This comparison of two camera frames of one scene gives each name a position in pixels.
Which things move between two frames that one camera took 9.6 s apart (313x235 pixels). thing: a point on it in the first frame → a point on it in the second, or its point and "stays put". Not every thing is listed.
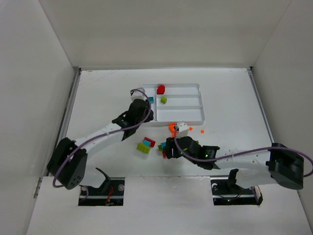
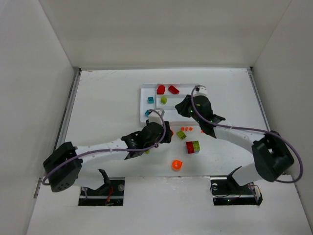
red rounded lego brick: [160, 89] stays put
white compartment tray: [173, 103] stays put
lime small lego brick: [163, 100] stays put
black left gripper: [148, 113] → [165, 134]
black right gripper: [169, 148] → [183, 109]
